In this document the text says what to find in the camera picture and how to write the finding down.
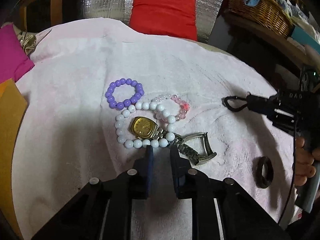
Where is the gold face metal wristwatch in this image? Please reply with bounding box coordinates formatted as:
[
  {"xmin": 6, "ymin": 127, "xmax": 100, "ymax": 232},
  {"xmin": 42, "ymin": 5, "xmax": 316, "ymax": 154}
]
[{"xmin": 131, "ymin": 116, "xmax": 217, "ymax": 165}]

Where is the white bead bracelet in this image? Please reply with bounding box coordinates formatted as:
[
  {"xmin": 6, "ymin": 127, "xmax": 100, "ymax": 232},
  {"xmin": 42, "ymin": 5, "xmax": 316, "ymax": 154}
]
[{"xmin": 114, "ymin": 101, "xmax": 177, "ymax": 149}]

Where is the dark wooden ring bangle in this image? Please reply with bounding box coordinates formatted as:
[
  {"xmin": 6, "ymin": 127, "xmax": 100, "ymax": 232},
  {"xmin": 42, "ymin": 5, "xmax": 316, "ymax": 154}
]
[{"xmin": 255, "ymin": 157, "xmax": 274, "ymax": 189}]

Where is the purple bead bracelet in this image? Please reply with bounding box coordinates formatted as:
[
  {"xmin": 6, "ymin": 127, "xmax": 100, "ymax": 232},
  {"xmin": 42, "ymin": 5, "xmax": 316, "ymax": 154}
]
[{"xmin": 105, "ymin": 77, "xmax": 145, "ymax": 110}]

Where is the pink clear bead bracelet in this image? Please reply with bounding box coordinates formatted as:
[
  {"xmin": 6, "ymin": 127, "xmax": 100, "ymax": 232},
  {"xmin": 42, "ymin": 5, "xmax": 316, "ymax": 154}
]
[{"xmin": 151, "ymin": 93, "xmax": 190, "ymax": 123}]

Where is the person right hand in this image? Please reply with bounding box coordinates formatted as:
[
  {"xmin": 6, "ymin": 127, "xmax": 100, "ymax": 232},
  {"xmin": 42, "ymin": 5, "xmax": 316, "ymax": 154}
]
[{"xmin": 294, "ymin": 137, "xmax": 319, "ymax": 186}]

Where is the pale pink towel blanket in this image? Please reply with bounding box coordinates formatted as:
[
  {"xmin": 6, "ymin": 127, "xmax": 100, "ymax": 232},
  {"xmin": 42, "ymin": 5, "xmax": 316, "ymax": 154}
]
[{"xmin": 12, "ymin": 18, "xmax": 293, "ymax": 239}]

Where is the wicker basket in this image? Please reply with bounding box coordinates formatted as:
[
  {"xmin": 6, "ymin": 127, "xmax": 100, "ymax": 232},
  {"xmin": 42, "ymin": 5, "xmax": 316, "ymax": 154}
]
[{"xmin": 228, "ymin": 0, "xmax": 293, "ymax": 37}]

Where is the orange cardboard tray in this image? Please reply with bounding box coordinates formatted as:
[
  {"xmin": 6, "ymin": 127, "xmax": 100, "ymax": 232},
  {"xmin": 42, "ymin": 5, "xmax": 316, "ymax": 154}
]
[{"xmin": 1, "ymin": 79, "xmax": 27, "ymax": 239}]

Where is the red cushion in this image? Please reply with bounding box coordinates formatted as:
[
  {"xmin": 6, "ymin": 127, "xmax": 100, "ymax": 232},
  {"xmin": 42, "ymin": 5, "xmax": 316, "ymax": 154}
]
[{"xmin": 129, "ymin": 0, "xmax": 197, "ymax": 41}]

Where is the magenta cushion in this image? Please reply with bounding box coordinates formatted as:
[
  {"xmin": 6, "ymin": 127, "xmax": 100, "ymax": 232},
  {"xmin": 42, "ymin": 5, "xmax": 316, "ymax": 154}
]
[{"xmin": 0, "ymin": 23, "xmax": 35, "ymax": 83}]

